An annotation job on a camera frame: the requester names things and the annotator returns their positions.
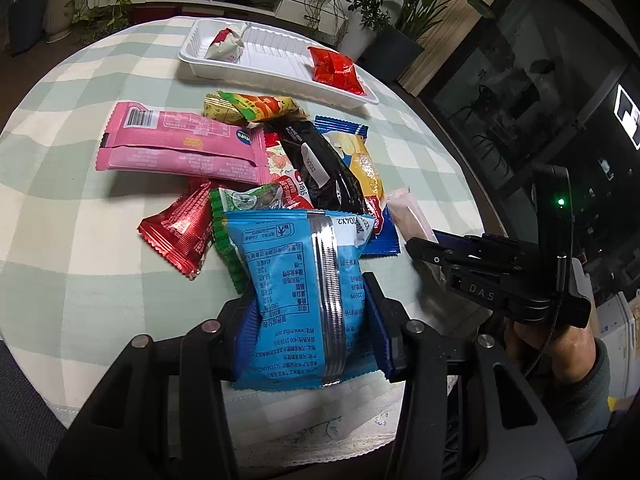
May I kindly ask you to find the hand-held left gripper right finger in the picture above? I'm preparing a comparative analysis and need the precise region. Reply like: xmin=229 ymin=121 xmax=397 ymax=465
xmin=361 ymin=271 xmax=576 ymax=480

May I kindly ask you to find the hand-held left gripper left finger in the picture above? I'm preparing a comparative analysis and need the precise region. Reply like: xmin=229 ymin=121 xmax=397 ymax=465
xmin=47 ymin=297 xmax=266 ymax=480

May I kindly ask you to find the blue yellow snack packet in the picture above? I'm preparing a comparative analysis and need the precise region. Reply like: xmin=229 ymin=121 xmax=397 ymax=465
xmin=313 ymin=115 xmax=386 ymax=201

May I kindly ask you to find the tall white plant pot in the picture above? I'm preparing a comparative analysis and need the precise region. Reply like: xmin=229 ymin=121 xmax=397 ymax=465
xmin=345 ymin=20 xmax=381 ymax=61

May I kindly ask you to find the dark grey chair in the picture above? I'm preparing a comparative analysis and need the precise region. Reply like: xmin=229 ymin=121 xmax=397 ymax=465
xmin=0 ymin=340 xmax=68 ymax=480

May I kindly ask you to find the dark grey plant pot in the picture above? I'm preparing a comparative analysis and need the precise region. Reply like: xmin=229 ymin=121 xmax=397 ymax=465
xmin=360 ymin=25 xmax=426 ymax=86

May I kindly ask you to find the dark blue plant pot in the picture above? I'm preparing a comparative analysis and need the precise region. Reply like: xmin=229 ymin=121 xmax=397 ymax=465
xmin=9 ymin=0 xmax=51 ymax=58

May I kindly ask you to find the dark glass sliding door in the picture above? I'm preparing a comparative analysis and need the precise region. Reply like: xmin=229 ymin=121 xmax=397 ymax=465
xmin=420 ymin=0 xmax=640 ymax=281

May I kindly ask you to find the person's right hand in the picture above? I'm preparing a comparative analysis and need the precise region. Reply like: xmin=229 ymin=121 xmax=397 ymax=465
xmin=504 ymin=316 xmax=602 ymax=377

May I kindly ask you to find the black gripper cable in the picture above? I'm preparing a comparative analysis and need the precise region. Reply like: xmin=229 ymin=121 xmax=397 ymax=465
xmin=522 ymin=255 xmax=568 ymax=377

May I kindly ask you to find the red storage box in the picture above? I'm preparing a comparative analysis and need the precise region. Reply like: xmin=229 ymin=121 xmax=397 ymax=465
xmin=132 ymin=4 xmax=178 ymax=24

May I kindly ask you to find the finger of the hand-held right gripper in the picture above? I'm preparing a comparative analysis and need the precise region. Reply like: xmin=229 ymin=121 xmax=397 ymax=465
xmin=431 ymin=229 xmax=537 ymax=262
xmin=404 ymin=237 xmax=507 ymax=312

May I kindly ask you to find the green peanut packet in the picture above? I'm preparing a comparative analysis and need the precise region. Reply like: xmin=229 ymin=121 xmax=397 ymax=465
xmin=209 ymin=183 xmax=287 ymax=294

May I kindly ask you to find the round white plant pot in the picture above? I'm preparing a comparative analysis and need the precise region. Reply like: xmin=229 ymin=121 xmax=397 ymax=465
xmin=44 ymin=0 xmax=83 ymax=43

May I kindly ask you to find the green white checked tablecloth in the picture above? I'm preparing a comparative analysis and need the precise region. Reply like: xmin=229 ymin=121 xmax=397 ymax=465
xmin=0 ymin=15 xmax=506 ymax=461

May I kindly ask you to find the white plastic tray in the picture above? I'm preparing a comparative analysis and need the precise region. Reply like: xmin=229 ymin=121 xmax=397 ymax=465
xmin=178 ymin=17 xmax=381 ymax=107

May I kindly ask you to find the bright red snack packet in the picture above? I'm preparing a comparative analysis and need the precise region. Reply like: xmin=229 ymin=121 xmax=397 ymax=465
xmin=307 ymin=46 xmax=367 ymax=96

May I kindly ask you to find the clear pinkish snack packet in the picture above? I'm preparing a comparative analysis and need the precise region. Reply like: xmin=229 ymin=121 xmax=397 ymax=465
xmin=385 ymin=188 xmax=448 ymax=288

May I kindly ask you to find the light blue snack packet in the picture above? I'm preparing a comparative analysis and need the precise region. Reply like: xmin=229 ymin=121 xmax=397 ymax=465
xmin=223 ymin=208 xmax=381 ymax=392

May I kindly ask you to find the white red snack packet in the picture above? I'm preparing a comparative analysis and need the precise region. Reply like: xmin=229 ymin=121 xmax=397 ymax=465
xmin=202 ymin=22 xmax=251 ymax=63

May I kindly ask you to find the orange green snack packet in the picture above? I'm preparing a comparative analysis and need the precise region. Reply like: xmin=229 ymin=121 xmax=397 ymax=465
xmin=203 ymin=91 xmax=309 ymax=126

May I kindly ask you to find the wooden slat panel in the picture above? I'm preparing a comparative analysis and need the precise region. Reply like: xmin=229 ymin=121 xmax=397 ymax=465
xmin=397 ymin=0 xmax=526 ymax=97

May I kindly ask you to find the blue red cookie packet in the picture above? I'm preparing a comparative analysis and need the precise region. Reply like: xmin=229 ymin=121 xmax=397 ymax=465
xmin=264 ymin=132 xmax=402 ymax=257

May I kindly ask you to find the dark red snack packet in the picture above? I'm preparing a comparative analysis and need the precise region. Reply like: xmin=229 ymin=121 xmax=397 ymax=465
xmin=137 ymin=180 xmax=213 ymax=281

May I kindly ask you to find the person's right forearm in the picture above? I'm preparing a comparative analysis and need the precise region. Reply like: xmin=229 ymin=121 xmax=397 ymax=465
xmin=537 ymin=337 xmax=615 ymax=462

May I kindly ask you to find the black snack packet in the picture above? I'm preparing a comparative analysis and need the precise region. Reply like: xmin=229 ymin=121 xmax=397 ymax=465
xmin=260 ymin=119 xmax=366 ymax=213

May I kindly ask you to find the white box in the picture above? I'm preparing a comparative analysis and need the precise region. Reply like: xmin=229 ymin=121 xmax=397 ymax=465
xmin=595 ymin=290 xmax=640 ymax=401

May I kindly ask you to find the dark green bushy plant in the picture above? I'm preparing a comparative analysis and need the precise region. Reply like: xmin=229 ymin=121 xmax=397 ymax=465
xmin=347 ymin=0 xmax=393 ymax=31

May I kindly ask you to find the pink snack packet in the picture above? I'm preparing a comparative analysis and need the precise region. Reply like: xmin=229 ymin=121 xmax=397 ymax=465
xmin=96 ymin=101 xmax=271 ymax=186

